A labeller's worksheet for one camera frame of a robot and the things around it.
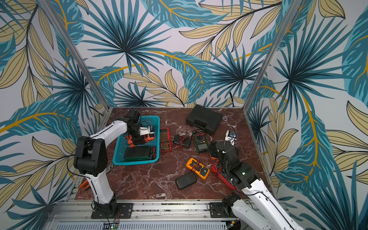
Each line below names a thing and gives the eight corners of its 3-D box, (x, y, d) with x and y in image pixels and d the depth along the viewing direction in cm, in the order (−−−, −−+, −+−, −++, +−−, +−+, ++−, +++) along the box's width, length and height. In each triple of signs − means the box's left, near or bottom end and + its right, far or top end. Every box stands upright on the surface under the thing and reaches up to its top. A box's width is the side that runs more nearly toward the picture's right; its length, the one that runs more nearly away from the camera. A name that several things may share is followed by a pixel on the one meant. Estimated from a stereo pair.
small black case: (179, 191, 82) (179, 188, 78) (175, 181, 85) (175, 179, 81) (197, 181, 85) (197, 179, 81) (192, 173, 88) (193, 170, 84)
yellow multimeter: (184, 166, 90) (185, 164, 87) (190, 159, 93) (190, 156, 90) (204, 181, 85) (205, 179, 82) (210, 172, 88) (211, 170, 85)
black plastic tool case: (184, 121, 112) (184, 117, 108) (196, 106, 123) (196, 102, 119) (213, 136, 104) (214, 132, 100) (223, 119, 115) (225, 115, 111)
